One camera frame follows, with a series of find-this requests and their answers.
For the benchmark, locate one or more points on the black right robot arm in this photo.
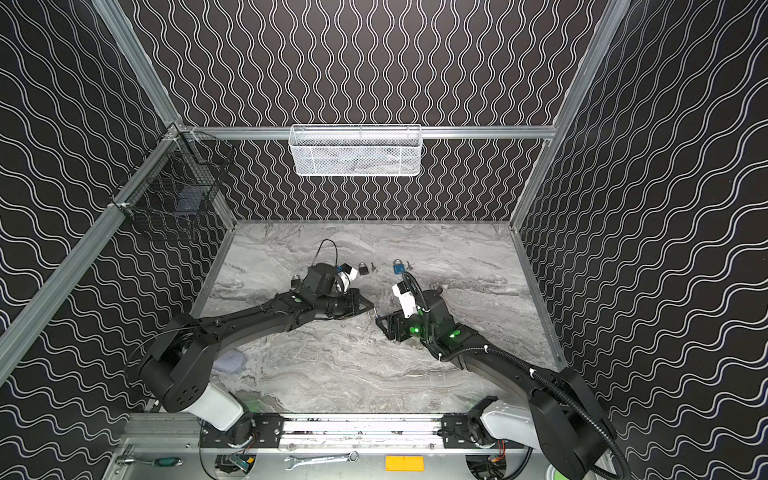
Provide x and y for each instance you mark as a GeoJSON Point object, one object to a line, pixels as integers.
{"type": "Point", "coordinates": [569, 426]}

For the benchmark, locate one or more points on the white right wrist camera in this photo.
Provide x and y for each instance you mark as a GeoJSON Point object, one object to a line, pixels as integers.
{"type": "Point", "coordinates": [406, 298]}

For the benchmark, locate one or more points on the grey cloth pad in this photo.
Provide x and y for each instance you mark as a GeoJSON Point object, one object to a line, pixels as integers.
{"type": "Point", "coordinates": [230, 363]}

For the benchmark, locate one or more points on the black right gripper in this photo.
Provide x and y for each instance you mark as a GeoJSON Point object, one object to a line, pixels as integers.
{"type": "Point", "coordinates": [398, 326]}

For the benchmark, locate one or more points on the black wire mesh basket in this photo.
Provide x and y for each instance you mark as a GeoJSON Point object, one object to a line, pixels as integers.
{"type": "Point", "coordinates": [181, 194]}

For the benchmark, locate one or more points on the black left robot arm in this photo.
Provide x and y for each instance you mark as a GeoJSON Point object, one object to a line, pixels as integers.
{"type": "Point", "coordinates": [177, 366]}

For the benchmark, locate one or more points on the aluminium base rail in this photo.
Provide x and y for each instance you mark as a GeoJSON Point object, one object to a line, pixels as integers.
{"type": "Point", "coordinates": [339, 433]}

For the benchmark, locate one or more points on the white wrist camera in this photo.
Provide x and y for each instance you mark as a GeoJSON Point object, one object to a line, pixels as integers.
{"type": "Point", "coordinates": [345, 275]}
{"type": "Point", "coordinates": [406, 298]}

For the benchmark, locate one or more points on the silver open-end wrench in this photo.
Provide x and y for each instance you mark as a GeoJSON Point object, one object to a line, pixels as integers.
{"type": "Point", "coordinates": [293, 462]}

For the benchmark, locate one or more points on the yellow label plate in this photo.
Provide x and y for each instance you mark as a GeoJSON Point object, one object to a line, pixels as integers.
{"type": "Point", "coordinates": [404, 464]}

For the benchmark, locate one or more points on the white wire mesh basket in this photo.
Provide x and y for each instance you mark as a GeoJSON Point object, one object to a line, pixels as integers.
{"type": "Point", "coordinates": [356, 150]}

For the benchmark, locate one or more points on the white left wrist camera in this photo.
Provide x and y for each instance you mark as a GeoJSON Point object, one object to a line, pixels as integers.
{"type": "Point", "coordinates": [345, 275]}

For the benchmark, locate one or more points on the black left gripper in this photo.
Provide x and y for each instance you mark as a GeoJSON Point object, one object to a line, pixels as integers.
{"type": "Point", "coordinates": [351, 302]}

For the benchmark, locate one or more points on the blue padlock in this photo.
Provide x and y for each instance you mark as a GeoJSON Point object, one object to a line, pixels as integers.
{"type": "Point", "coordinates": [401, 267]}

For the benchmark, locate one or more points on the green handled screwdriver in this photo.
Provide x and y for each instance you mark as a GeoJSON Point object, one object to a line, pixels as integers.
{"type": "Point", "coordinates": [163, 462]}

